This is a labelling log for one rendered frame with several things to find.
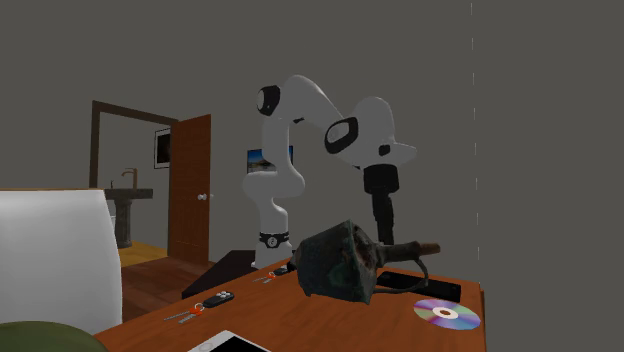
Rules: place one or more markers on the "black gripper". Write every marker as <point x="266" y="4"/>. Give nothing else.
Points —
<point x="381" y="179"/>

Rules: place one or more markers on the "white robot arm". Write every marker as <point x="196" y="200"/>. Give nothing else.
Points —
<point x="278" y="141"/>

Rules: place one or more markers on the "dark green antique jug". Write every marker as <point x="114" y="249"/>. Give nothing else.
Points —
<point x="336" y="263"/>

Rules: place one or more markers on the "black flat box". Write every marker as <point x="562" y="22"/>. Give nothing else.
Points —
<point x="441" y="289"/>

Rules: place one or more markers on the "black key fob with keys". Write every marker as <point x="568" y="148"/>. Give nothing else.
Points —
<point x="218" y="299"/>
<point x="279" y="271"/>

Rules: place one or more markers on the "shiny compact disc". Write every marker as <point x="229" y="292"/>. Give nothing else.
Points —
<point x="456" y="319"/>

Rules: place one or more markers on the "orange wooden desk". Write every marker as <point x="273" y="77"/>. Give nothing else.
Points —
<point x="312" y="324"/>

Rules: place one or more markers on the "dark robot stand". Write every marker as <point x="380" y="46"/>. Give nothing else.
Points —
<point x="222" y="275"/>

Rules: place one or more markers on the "brown wooden door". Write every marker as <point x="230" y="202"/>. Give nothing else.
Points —
<point x="190" y="190"/>

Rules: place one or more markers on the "white tablet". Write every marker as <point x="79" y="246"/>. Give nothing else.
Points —
<point x="222" y="343"/>

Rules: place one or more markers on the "olive green cushion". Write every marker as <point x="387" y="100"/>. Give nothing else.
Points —
<point x="44" y="339"/>

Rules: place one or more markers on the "blue landscape wall picture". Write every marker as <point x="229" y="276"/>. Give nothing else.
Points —
<point x="255" y="161"/>

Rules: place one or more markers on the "dark framed wall picture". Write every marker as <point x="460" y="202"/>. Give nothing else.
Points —
<point x="163" y="148"/>

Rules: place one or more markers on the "dark pedestal sink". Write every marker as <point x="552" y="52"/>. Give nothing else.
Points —
<point x="124" y="209"/>

